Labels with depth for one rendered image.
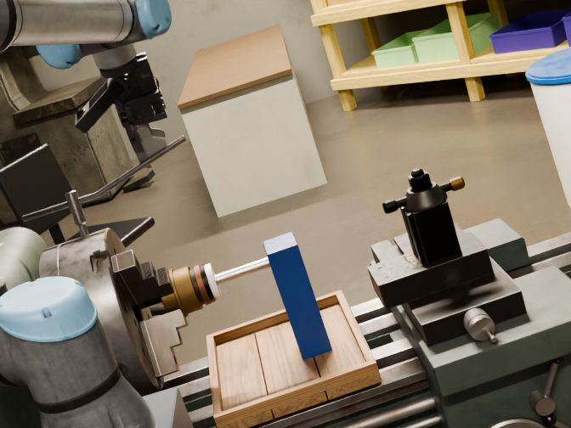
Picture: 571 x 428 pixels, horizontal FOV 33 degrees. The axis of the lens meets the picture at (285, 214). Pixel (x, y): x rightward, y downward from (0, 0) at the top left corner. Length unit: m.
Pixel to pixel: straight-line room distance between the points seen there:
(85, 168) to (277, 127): 1.95
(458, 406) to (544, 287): 0.27
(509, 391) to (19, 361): 0.84
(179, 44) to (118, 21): 6.77
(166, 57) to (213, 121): 2.49
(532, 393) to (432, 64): 5.32
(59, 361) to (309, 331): 0.69
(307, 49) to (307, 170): 2.48
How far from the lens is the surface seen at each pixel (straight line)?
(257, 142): 5.85
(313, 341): 1.83
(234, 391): 1.83
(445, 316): 1.65
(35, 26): 1.32
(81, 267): 1.72
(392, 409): 1.79
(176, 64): 8.26
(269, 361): 1.89
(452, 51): 6.85
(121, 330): 1.68
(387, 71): 7.19
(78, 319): 1.24
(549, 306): 1.70
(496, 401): 1.71
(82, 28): 1.40
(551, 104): 4.33
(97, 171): 7.26
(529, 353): 1.65
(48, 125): 7.28
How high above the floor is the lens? 1.70
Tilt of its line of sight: 18 degrees down
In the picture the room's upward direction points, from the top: 18 degrees counter-clockwise
